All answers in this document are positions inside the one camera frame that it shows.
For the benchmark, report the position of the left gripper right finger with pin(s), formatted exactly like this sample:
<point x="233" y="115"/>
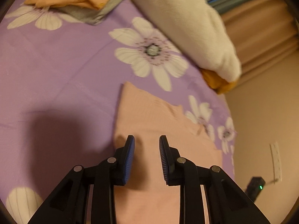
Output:
<point x="226" y="202"/>

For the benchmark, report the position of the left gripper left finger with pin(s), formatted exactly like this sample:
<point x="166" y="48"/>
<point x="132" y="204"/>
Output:
<point x="68" y="202"/>

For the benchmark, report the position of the pink striped long-sleeve shirt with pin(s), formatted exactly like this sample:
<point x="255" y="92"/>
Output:
<point x="146" y="198"/>

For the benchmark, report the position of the purple floral bed sheet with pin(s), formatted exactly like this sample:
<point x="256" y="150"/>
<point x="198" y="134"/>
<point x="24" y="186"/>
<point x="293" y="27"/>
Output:
<point x="61" y="84"/>

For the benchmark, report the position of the pink curtain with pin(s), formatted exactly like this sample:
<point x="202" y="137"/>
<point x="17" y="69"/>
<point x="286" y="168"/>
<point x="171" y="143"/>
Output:
<point x="264" y="32"/>

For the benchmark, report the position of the folded grey garment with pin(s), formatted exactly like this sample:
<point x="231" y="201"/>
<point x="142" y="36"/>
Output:
<point x="90" y="16"/>

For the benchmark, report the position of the white wall socket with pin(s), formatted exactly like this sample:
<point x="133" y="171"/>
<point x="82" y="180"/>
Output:
<point x="276" y="161"/>

